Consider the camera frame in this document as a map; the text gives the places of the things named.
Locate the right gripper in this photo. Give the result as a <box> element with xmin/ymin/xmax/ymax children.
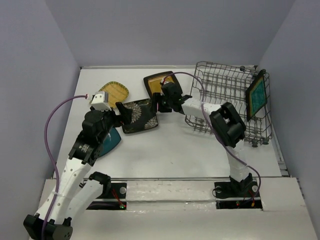
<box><xmin>149</xmin><ymin>92</ymin><xmax>173</xmax><ymax>113</ymax></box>

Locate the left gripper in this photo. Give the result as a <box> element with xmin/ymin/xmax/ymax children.
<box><xmin>98</xmin><ymin>102</ymin><xmax>133</xmax><ymax>143</ymax></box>

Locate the amber square plate black rim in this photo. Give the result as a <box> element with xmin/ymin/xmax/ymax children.
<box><xmin>143</xmin><ymin>71</ymin><xmax>182</xmax><ymax>105</ymax></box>

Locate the black floral square plate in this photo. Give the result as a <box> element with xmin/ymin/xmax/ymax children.
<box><xmin>122</xmin><ymin>98</ymin><xmax>159</xmax><ymax>134</ymax></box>

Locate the yellow green striped plate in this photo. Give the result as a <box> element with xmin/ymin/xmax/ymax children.
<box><xmin>98</xmin><ymin>81</ymin><xmax>130</xmax><ymax>109</ymax></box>

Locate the dark teal blue plate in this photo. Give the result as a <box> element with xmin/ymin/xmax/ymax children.
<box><xmin>98</xmin><ymin>128</ymin><xmax>122</xmax><ymax>158</ymax></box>

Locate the teal square plate black rim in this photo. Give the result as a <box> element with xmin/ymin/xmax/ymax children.
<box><xmin>245</xmin><ymin>70</ymin><xmax>268</xmax><ymax>122</ymax></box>

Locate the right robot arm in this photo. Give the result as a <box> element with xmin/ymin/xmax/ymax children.
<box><xmin>151</xmin><ymin>82</ymin><xmax>261</xmax><ymax>199</ymax></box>

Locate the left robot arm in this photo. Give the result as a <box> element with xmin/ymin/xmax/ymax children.
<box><xmin>23</xmin><ymin>102</ymin><xmax>133</xmax><ymax>240</ymax></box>

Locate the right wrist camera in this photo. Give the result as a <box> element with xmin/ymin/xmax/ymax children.
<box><xmin>160</xmin><ymin>77</ymin><xmax>167</xmax><ymax>86</ymax></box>

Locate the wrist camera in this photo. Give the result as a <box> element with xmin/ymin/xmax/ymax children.
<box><xmin>160</xmin><ymin>77</ymin><xmax>167</xmax><ymax>86</ymax></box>
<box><xmin>87</xmin><ymin>91</ymin><xmax>112</xmax><ymax>111</ymax></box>

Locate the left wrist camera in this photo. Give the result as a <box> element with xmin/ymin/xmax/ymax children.
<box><xmin>87</xmin><ymin>91</ymin><xmax>112</xmax><ymax>111</ymax></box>

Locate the grey wire dish rack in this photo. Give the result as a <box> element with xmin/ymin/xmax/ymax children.
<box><xmin>190</xmin><ymin>61</ymin><xmax>273</xmax><ymax>148</ymax></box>

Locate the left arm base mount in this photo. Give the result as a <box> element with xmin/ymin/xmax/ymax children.
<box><xmin>87</xmin><ymin>182</ymin><xmax>127</xmax><ymax>211</ymax></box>

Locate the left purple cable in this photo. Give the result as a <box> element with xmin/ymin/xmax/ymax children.
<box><xmin>41</xmin><ymin>93</ymin><xmax>91</xmax><ymax>240</ymax></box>

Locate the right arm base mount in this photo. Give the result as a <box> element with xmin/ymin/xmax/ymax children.
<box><xmin>211</xmin><ymin>181</ymin><xmax>263</xmax><ymax>210</ymax></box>

